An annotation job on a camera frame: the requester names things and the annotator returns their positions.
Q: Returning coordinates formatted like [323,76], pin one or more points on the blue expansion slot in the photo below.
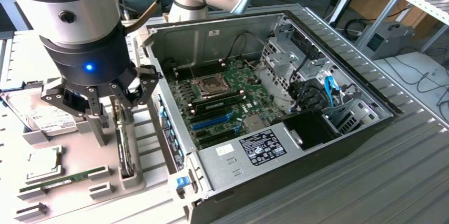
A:
[212,122]

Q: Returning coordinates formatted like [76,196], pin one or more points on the grey power supply unit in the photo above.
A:
[228,166]

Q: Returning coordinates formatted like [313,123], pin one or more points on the short black expansion slot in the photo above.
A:
[200,132]

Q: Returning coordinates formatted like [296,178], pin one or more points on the aluminium profile frame table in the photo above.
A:
[429,1]

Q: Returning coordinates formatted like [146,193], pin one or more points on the dark RAM stick with label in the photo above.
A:
[218,106]

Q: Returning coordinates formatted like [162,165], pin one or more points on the black plastic fan shroud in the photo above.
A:
[308,129]

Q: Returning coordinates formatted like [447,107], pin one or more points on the silver CPU chip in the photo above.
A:
[44,163]

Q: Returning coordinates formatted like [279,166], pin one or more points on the green motherboard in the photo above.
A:
[180,91]

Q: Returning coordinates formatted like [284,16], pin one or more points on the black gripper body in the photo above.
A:
[91,61]

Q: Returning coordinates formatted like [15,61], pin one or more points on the silver perforated drive cage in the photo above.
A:
[280,82]

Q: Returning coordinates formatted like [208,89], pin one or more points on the silver chipset heatsink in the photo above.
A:
[256,125]

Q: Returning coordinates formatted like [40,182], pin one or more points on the metal CPU socket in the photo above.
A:
[212,86]

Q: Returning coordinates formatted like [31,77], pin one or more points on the green RAM stick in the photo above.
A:
[59,182]

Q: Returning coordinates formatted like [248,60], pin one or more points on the grey plastic parts rack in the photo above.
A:
[80,161]

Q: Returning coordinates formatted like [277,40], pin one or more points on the silver disk bay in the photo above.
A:
[345,122]

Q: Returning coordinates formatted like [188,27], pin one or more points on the long black expansion slot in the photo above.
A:
[211,115]
[223,139]
[219,133]

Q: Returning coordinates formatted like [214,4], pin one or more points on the silver hard disk drive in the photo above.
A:
[52,126]

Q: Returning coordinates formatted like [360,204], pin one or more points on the grey control box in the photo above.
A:
[389,42]

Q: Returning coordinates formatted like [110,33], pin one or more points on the black RAM slot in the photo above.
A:
[202,70]
[198,112]
[196,109]
[218,100]
[202,73]
[218,97]
[200,65]

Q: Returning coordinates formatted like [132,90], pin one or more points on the blue case release latch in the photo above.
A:
[182,182]

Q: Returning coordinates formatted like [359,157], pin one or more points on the thin socket locking lever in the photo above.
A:
[192,72]

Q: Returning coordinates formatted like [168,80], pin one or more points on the open black PC case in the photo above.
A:
[239,24]

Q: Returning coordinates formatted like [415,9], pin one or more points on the graphics card with metal bracket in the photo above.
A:
[123,150]

